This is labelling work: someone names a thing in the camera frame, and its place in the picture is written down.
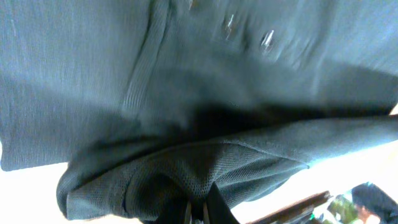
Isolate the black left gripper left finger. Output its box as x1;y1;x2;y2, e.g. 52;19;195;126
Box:
149;174;192;223

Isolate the black polo shirt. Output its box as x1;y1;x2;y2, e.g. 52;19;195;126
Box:
1;0;397;223

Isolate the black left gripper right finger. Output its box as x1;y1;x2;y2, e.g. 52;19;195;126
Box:
203;183;239;224

